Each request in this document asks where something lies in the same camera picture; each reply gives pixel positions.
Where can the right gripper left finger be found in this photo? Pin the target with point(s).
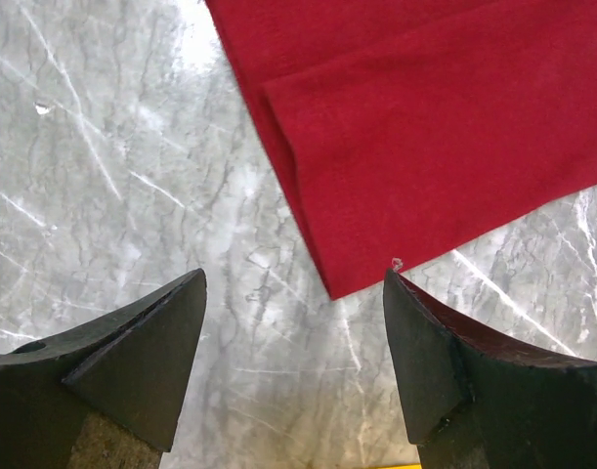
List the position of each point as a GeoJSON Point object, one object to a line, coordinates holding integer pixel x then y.
{"type": "Point", "coordinates": [107, 393]}

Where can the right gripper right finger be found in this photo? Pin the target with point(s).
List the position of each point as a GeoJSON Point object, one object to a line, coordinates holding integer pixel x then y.
{"type": "Point", "coordinates": [473, 397]}

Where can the red t shirt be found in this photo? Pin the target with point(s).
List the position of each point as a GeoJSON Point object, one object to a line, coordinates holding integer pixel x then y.
{"type": "Point", "coordinates": [404, 129]}

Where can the yellow plastic tray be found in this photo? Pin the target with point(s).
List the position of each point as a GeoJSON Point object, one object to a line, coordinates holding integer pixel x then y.
{"type": "Point", "coordinates": [402, 466]}

